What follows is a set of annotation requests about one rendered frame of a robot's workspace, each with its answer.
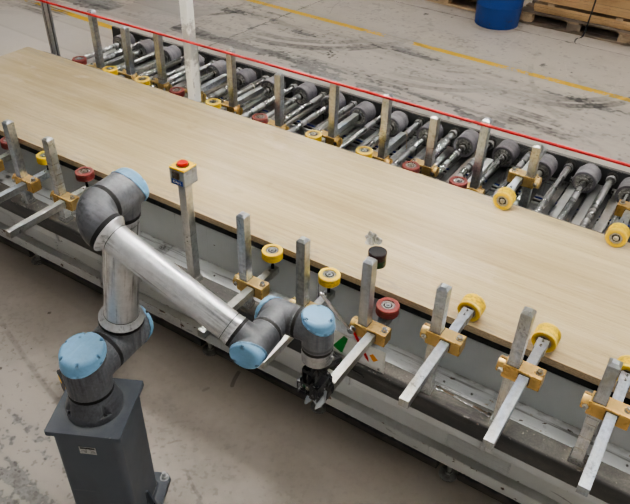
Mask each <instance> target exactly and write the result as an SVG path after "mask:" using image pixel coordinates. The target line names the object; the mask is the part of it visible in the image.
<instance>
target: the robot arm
mask: <svg viewBox="0 0 630 504"><path fill-rule="evenodd" d="M148 196H149V188H148V185H147V183H146V181H145V180H144V179H143V178H142V176H141V175H140V174H139V173H137V172H136V171H134V170H132V169H130V168H126V167H122V168H119V169H117V170H116V171H112V172H111V173H110V174H109V175H108V176H106V177H105V178H103V179H102V180H100V181H99V182H97V183H96V184H94V185H93V186H92V187H89V188H88V189H86V190H85V191H84V192H83V193H82V195H81V196H80V198H79V200H78V202H77V206H76V223H77V227H78V230H79V233H80V235H81V236H82V238H83V240H84V241H85V242H86V243H87V244H88V245H89V246H90V247H91V248H93V249H94V250H95V251H102V270H103V299H104V306H103V307H102V308H101V309H100V311H99V313H98V326H97V327H96V328H95V329H94V330H93V331H92V332H87V333H84V332H82V333H78V334H76V335H73V336H71V337H70V338H68V339H67V340H66V341H65V343H63V344H62V346H61V347H60V349H59V353H58V360H59V368H60V371H61V373H62V377H63V380H64V384H65V387H66V391H67V394H68V395H67V399H66V403H65V410H66V414H67V417H68V419H69V420H70V421H71V422H72V423H73V424H75V425H77V426H80V427H85V428H92V427H98V426H101V425H104V424H106V423H108V422H110V421H112V420H113V419H114V418H116V417H117V416H118V414H119V413H120V412H121V410H122V408H123V406H124V396H123V392H122V390H121V388H120V387H119V386H118V385H117V384H116V383H115V382H114V379H113V374H114V372H115V371H117V370H118V369H119V368H120V367H121V366H122V365H123V364H124V363H125V362H126V361H127V360H128V359H129V358H130V357H131V356H132V355H133V354H134V353H135V352H136V351H137V350H138V349H139V348H140V347H141V346H142V345H143V344H144V343H145V342H146V341H147V340H148V339H149V337H150V336H151V335H152V333H153V329H154V324H153V320H152V318H151V316H150V314H149V313H146V312H145V311H146V309H145V308H143V307H142V306H141V305H139V277H140V278H141V279H142V280H143V281H145V282H146V283H147V284H149V285H150V286H151V287H152V288H154V289H155V290H156V291H158V292H159V293H160V294H162V295H163V296H164V297H165V298H167V299H168V300H169V301H171V302H172V303H173V304H174V305H176V306H177V307H178V308H180V309H181V310H182V311H184V312H185V313H186V314H187V315H189V316H190V317H191V318H193V319H194V320H195V321H196V322H198V323H199V324H200V325H202V326H203V327H204V328H206V329H207V330H208V331H209V332H211V333H212V334H213V335H215V336H216V337H217V338H218V339H220V340H221V341H222V342H223V343H224V344H225V345H226V346H227V347H229V354H230V357H231V359H233V361H234V362H235V363H236V364H237V365H239V366H241V367H243V368H246V369H255V368H257V367H259V366H260V365H261V364H262V363H263V362H264V361H265V360H266V359H267V357H268V355H269V354H270V353H271V352H272V350H273V349H274V348H275V346H276V345H277V344H278V343H279V342H280V341H281V339H282V338H283V337H284V335H287V336H290V337H292V338H295V339H297V340H300V341H301V359H302V362H303V363H304V364H305V365H304V366H303V368H302V375H301V376H300V377H299V378H298V379H297V393H298V392H299V391H300V389H301V391H303V392H305V394H307V396H306V398H305V401H304V403H305V404H307V403H309V402H310V401H311V400H313V402H314V403H315V409H317V408H318V407H321V406H322V405H323V404H324V403H325V402H326V401H327V399H328V398H329V397H330V396H331V394H332V393H333V391H334V382H332V378H333V377H332V376H331V374H330V372H328V369H329V368H332V367H334V366H336V365H338V364H339V363H340V360H341V356H339V355H338V354H337V353H335V352H334V332H335V328H336V325H335V317H334V314H333V312H332V311H331V310H330V309H329V308H327V307H325V306H323V305H316V304H314V305H309V306H307V307H303V306H300V305H298V304H295V303H292V302H289V301H286V300H284V299H282V298H280V297H275V296H266V297H265V298H263V299H262V300H261V301H260V304H259V305H258V306H257V308H256V311H255V315H254V319H255V320H254V321H253V322H251V321H250V320H249V319H247V318H246V317H244V316H242V315H241V314H239V313H238V312H237V311H236V310H234V309H233V308H232V307H230V306H229V305H228V304H226V303H225V302H224V301H223V300H221V299H220V298H219V297H217V296H216V295H215V294H213V293H212V292H211V291H209V290H208V289H207V288H206V287H204V286H203V285H202V284H200V283H199V282H198V281H196V280H195V279H194V278H193V277H191V276H190V275H189V274H187V273H186V272H185V271H183V270H182V269H181V268H180V267H178V266H177V265H176V264H174V263H173V262H172V261H170V260H169V259H168V258H167V257H165V256H164V255H163V254H161V253H160V252H159V251H157V250H156V249H155V248H154V247H152V246H151V245H150V244H148V243H147V242H146V241H144V240H143V239H142V238H141V237H140V216H141V204H142V202H144V201H146V200H147V198H148ZM299 382H300V383H301V385H300V387H299V388H298V383H299ZM302 384H303V386H302ZM82 405H83V406H82Z"/></svg>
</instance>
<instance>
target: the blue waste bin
mask: <svg viewBox="0 0 630 504"><path fill-rule="evenodd" d="M523 4H524V0H477V5H476V14H475V23H476V24H477V25H479V26H481V27H483V28H487V29H492V30H511V29H514V28H516V27H517V26H518V23H519V19H520V15H521V11H522V8H523Z"/></svg>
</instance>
